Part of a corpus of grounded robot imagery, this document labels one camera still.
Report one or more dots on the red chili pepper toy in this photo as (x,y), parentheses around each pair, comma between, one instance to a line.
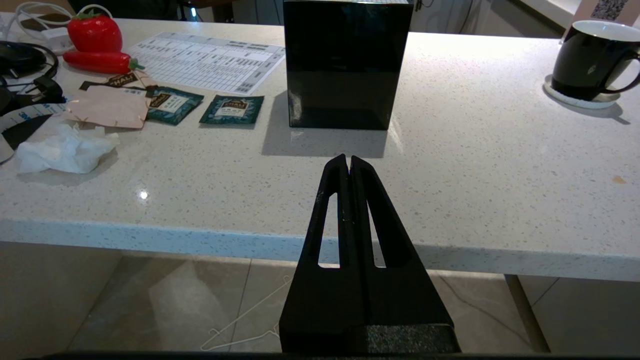
(97,62)

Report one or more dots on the white power adapter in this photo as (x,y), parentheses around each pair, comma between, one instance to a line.
(56,39)

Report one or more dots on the pink QR code sign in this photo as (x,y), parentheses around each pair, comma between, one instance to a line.
(610,7)

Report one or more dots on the black tissue box white lid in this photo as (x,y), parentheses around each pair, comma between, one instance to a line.
(345,67)

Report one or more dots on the printed white paper sheet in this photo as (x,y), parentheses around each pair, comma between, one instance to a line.
(207,62)

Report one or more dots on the white round coaster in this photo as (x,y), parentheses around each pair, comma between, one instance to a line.
(562,99)

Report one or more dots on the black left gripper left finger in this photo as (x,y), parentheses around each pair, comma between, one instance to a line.
(305,310)

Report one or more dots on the black mug white inside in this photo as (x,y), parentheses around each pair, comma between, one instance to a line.
(587,62)

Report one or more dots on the torn brown packet strip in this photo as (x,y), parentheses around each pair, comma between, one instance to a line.
(119,80)

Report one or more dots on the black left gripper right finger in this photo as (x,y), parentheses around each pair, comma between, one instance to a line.
(410,310)

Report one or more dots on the red strawberry toy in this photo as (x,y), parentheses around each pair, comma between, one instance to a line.
(95,35)

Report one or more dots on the metal table leg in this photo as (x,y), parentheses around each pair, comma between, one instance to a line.
(527,315)

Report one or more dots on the pink torn packet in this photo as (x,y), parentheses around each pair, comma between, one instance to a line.
(107,107)

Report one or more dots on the teal tea bag packet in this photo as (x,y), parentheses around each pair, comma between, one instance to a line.
(232,110)
(174,105)

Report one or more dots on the white tape strip blue print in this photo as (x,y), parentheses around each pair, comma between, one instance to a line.
(25,116)

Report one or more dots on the crumpled white tissue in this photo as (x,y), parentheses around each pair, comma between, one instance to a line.
(62,152)

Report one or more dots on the black round device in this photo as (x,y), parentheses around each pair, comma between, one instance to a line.
(19,57)

